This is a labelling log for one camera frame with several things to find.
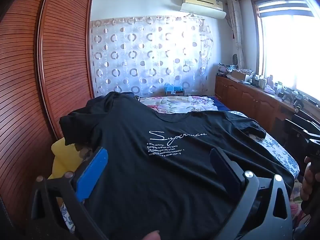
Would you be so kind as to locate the person's left hand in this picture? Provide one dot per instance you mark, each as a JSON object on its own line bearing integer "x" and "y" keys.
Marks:
{"x": 150, "y": 236}

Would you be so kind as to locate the black chair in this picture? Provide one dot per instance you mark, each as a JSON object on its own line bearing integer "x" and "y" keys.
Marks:
{"x": 295, "y": 127}

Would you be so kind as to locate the long wooden cabinet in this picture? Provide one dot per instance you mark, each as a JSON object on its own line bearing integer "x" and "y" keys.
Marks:
{"x": 250, "y": 100}

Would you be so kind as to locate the person's right hand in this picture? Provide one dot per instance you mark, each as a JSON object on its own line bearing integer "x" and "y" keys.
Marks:
{"x": 305, "y": 182}

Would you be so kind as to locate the navy blue blanket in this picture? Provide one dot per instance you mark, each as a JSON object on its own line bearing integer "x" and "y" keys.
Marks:
{"x": 220, "y": 103}

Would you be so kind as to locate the pile of papers and packets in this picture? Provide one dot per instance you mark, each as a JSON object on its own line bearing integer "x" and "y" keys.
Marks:
{"x": 225, "y": 70}

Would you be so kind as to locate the open cardboard box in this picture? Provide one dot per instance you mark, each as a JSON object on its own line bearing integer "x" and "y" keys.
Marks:
{"x": 237, "y": 75}

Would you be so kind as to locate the pink floral blanket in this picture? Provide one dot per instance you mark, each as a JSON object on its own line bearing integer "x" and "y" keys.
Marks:
{"x": 175, "y": 103}

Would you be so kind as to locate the wooden framed window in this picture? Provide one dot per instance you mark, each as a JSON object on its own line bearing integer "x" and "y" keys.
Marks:
{"x": 287, "y": 55}

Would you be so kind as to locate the dark oval fan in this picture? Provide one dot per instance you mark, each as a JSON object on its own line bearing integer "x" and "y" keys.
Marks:
{"x": 235, "y": 58}

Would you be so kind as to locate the wall air conditioner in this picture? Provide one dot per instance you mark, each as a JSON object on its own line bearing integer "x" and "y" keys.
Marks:
{"x": 200, "y": 1}

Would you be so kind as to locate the black printed t-shirt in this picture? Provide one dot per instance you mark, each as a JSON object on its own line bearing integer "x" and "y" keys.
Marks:
{"x": 162, "y": 175}

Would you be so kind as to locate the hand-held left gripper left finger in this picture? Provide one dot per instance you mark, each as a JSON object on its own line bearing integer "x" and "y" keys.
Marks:
{"x": 92, "y": 172}

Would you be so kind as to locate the pale window curtain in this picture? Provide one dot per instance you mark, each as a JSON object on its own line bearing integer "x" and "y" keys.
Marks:
{"x": 236, "y": 30}

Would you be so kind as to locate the yellow quilt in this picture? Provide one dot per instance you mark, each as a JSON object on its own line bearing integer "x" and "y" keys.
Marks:
{"x": 60, "y": 160}

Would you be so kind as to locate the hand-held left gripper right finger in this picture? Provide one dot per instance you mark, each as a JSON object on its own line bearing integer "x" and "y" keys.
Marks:
{"x": 220, "y": 165}

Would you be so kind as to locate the sheer circle-patterned curtain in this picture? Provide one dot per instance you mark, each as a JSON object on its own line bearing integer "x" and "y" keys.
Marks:
{"x": 150, "y": 55}

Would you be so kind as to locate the wooden louvered wardrobe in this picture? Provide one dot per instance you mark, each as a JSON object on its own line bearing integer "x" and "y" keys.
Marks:
{"x": 25, "y": 80}

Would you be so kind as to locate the blue item behind bed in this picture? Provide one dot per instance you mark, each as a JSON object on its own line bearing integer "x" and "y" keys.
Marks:
{"x": 174, "y": 90}

